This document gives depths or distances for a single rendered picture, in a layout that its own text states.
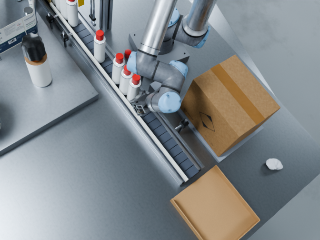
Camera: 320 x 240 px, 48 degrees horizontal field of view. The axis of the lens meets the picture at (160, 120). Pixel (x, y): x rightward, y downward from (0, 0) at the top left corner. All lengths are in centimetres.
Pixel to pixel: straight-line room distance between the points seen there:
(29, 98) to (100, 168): 44
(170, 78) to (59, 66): 63
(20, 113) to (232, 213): 101
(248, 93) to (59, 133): 83
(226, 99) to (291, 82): 170
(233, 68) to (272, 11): 197
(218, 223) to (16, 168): 88
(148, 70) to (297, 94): 197
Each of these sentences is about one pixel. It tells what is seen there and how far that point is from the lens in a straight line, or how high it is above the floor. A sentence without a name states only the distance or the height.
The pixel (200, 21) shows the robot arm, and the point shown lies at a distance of 153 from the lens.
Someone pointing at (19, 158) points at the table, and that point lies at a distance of 163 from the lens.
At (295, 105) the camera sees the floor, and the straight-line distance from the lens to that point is 304.
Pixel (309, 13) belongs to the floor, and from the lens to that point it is 366.
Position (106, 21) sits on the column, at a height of 91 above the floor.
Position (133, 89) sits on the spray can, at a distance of 152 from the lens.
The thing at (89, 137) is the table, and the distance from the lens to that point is 163.
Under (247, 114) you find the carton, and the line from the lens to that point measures 148.
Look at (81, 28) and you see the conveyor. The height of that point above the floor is 88.
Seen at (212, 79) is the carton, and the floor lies 112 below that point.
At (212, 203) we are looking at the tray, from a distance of 162.
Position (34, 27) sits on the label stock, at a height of 97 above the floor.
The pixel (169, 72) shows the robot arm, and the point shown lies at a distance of 130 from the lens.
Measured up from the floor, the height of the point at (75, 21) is 92.
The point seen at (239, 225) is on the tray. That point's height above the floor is 83.
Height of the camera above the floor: 236
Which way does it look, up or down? 65 degrees down
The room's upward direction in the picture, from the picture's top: 23 degrees clockwise
